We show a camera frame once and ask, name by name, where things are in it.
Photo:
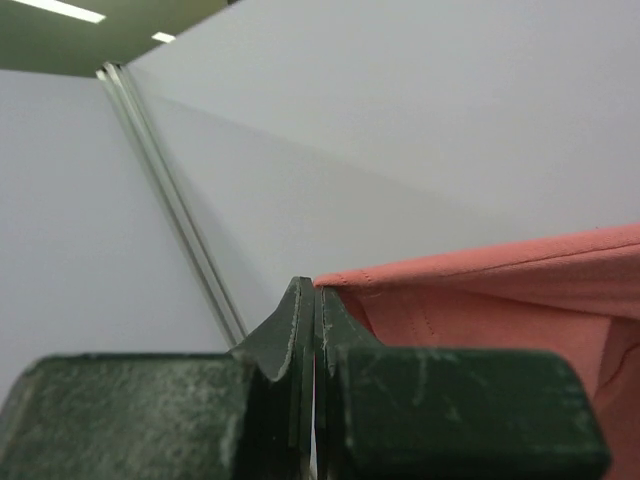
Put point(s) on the salmon pink t shirt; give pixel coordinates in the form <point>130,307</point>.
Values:
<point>575,295</point>

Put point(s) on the left corner aluminium post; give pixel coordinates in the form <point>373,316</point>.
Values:
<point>147,143</point>

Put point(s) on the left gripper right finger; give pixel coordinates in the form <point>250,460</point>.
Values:
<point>445,413</point>

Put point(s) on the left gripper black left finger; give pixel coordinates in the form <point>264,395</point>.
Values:
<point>243,414</point>

